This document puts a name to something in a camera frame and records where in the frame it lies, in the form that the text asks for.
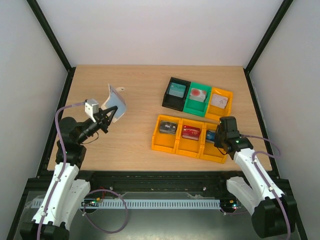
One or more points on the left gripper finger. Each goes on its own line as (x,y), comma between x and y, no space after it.
(111,110)
(109,118)

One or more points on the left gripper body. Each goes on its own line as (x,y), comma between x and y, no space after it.
(101,122)

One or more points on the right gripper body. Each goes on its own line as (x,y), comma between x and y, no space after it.
(218,139)

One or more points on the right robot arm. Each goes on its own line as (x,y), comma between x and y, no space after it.
(272,211)

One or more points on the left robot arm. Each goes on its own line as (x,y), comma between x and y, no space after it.
(53,219)

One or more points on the blue VIP card stack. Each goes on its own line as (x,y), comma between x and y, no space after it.
(209,136)

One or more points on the red VIP card stack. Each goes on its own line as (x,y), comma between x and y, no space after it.
(190,132)

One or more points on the red white card stack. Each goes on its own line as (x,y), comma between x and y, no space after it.
(197,95)

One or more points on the black VIP card stack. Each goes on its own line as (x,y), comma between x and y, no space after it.
(167,127)

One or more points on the teal card stack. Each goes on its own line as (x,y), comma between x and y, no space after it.
(177,90)

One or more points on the yellow bin lower right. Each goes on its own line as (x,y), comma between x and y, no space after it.
(208,151)

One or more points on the yellow bin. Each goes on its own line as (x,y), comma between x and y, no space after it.
(215,113)
(208,151)
(186,146)
(165,142)

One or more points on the yellow bin upper right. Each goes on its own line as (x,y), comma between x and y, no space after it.
(215,113)

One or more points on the yellow bin lower middle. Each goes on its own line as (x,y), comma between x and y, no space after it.
(186,146)

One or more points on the green bin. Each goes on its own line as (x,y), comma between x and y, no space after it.
(194,107)

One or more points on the yellow bin lower left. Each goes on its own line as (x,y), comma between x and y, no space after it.
(165,142)

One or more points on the black bin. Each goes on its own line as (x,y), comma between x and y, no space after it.
(172,102)

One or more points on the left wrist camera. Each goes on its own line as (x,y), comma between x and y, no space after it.
(91,107)

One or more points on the black frame post left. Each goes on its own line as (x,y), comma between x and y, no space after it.
(41,18)

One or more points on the black frame post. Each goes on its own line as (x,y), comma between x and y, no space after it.
(281,12)
(41,18)

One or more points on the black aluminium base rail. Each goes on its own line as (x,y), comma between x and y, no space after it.
(204,183)

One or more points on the white slotted cable duct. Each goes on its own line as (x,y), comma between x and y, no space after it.
(153,204)

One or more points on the black frame post right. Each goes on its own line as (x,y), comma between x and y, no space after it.
(281,12)

